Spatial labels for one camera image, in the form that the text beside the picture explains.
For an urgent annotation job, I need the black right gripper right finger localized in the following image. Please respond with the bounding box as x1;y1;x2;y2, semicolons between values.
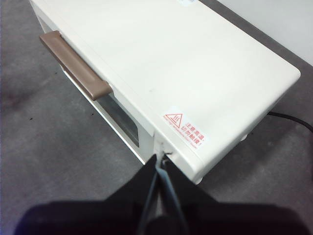
146;160;309;235

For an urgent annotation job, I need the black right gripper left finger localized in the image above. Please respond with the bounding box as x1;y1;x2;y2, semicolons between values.
18;154;158;235

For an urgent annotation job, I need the glass oven door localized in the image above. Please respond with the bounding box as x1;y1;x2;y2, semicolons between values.
36;21;157;165

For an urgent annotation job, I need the cream Toshiba toaster oven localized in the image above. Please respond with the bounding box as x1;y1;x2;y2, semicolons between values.
28;0;302;185

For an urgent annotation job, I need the red hot-surface warning sticker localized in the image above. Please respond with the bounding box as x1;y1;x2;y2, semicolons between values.
162;105;210;148

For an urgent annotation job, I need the black power cord with plug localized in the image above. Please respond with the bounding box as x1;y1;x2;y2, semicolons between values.
268;111;313;134

